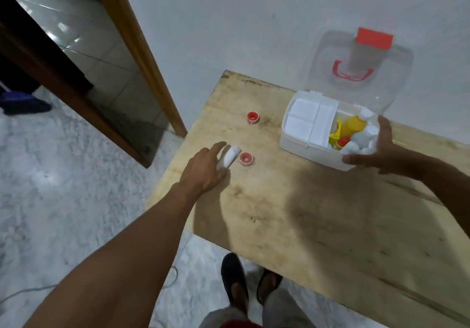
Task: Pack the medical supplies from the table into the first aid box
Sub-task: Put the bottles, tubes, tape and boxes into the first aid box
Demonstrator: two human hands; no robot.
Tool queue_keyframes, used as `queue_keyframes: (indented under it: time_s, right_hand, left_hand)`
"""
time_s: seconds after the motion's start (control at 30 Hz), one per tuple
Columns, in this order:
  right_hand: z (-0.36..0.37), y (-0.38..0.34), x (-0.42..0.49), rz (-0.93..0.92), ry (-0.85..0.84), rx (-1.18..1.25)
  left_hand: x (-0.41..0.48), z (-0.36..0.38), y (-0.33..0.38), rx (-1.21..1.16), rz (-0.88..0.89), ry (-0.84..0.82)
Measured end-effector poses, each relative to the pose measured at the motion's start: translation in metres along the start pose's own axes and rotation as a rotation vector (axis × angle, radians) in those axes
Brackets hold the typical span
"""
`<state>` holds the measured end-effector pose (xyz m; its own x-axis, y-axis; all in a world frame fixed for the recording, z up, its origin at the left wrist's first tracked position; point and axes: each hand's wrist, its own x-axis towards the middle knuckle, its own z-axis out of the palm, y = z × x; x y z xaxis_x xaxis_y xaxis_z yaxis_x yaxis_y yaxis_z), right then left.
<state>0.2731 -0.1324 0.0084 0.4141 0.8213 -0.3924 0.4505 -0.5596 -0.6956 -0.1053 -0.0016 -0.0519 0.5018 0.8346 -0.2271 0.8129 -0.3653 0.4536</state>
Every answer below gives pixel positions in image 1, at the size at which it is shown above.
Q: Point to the dark brown door post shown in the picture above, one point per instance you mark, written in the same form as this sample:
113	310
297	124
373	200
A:
55	70

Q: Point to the yellow bottle white cap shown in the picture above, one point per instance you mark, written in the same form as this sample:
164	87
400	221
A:
352	125

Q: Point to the red tape roll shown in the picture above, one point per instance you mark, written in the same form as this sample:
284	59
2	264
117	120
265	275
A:
252	117
246	158

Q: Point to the person's left forearm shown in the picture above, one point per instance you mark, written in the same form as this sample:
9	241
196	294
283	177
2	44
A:
121	265

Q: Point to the white bottle green label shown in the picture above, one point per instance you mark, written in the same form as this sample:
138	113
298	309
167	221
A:
363	136

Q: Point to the long printed gauze roll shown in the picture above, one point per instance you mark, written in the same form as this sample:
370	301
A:
229	156

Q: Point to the person's left hand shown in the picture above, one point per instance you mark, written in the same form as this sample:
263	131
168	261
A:
200	171

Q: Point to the person's grey shorts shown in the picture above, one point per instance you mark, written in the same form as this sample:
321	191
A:
282	309

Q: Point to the light brown door frame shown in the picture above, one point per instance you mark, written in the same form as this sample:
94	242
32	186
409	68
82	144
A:
139	52

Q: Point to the black sandal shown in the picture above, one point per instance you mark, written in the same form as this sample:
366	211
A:
277	278
232	272

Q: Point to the small yellow bottle red cap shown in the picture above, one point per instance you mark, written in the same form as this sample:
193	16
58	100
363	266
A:
343	141

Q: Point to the green and yellow carton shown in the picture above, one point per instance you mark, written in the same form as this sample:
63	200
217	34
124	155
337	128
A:
335	135

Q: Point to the person's right hand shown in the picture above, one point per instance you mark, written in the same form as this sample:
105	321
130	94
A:
389	157

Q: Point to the person's red shirt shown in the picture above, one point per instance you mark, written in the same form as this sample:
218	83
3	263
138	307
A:
240	324

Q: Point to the white divided insert tray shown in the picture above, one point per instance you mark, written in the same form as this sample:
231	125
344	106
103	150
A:
304	118

